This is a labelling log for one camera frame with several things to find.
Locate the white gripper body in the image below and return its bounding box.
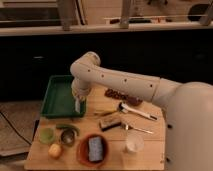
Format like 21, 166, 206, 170
71, 78, 91, 101

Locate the small grey towel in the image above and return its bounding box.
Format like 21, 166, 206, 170
75, 99, 80, 113

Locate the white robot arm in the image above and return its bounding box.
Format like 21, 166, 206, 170
70, 52, 213, 171

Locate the light green cup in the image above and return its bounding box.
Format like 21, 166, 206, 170
39, 128, 55, 144

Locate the clear plastic cup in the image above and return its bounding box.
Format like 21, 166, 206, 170
125, 130, 144, 154

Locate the green plastic tray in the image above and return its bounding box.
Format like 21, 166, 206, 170
41, 75, 86, 119

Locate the yellow banana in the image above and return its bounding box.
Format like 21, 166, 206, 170
94, 109, 118, 116

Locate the wooden block eraser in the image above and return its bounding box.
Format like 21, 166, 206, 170
99, 116, 121, 131

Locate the blue sponge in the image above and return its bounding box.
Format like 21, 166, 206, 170
88, 136, 103, 162

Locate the orange bowl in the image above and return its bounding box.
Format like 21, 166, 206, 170
76, 133, 109, 168

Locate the yellow lemon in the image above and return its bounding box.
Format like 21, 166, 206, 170
48, 144, 63, 159

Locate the black cable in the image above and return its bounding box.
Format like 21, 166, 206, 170
0, 110, 33, 147

